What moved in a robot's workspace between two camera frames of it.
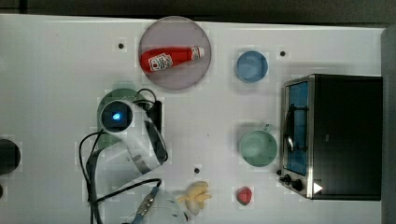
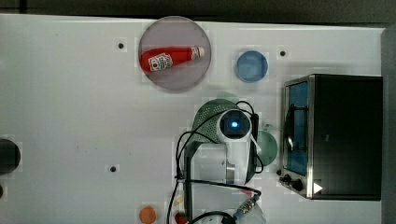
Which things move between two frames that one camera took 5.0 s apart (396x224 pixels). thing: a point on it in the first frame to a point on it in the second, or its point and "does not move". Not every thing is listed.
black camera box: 155,115 to 254,125
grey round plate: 177,32 does not move
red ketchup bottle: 156,60 does not move
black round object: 9,156 does not move
